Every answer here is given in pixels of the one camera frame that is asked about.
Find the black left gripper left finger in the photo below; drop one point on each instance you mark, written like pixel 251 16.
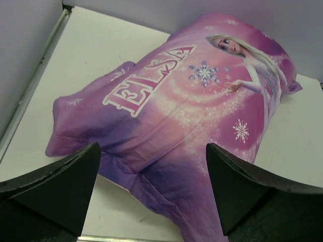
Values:
pixel 50 203

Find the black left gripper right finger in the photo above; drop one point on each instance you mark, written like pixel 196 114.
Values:
pixel 256 205

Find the pink purple Elsa pillowcase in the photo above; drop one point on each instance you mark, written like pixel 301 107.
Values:
pixel 219 80

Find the aluminium table edge rail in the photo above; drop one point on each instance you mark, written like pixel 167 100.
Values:
pixel 29 33

